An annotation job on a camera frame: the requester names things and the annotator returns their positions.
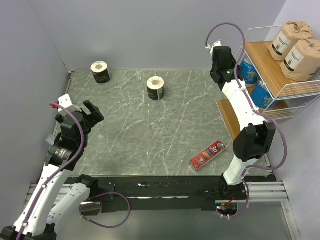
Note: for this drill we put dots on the white wire wooden shelf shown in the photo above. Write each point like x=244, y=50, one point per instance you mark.
x=291, y=95

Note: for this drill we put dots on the red toothpaste box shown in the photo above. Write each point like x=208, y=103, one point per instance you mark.
x=207, y=155

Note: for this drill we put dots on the blue roll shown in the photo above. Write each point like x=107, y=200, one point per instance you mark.
x=261, y=97
x=249, y=72

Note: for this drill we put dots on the black roll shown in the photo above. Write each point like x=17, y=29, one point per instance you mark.
x=155, y=88
x=99, y=70

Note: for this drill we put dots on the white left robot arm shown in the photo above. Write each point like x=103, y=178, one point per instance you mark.
x=41, y=217

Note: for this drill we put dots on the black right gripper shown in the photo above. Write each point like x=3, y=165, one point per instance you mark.
x=233, y=60

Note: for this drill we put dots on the brown paper roll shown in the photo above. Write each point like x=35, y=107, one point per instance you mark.
x=302, y=61
x=289, y=35

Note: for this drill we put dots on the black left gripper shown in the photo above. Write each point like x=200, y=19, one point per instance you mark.
x=96, y=116

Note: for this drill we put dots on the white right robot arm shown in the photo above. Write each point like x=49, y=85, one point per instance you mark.
x=256, y=134

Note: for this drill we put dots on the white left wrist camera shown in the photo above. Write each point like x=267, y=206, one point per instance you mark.
x=65, y=101

